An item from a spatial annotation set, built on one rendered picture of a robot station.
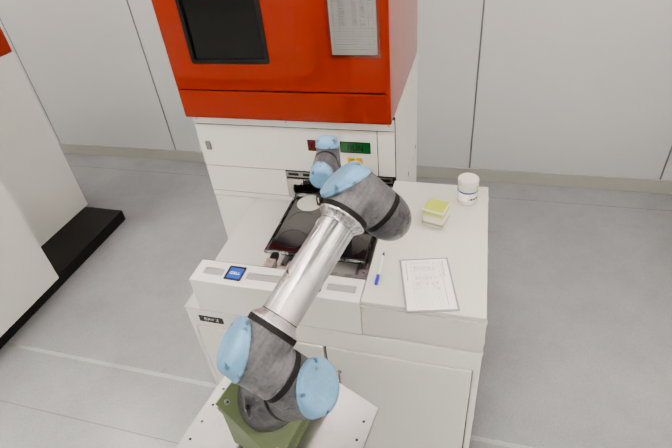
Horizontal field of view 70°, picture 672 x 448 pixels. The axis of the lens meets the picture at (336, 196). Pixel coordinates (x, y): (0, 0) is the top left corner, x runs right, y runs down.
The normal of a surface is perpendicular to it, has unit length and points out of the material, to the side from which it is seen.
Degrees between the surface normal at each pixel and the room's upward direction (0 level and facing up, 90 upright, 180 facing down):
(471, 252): 0
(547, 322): 0
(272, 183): 90
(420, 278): 0
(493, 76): 90
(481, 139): 90
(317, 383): 56
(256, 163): 90
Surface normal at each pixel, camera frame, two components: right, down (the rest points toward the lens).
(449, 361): -0.25, 0.58
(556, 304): -0.09, -0.81
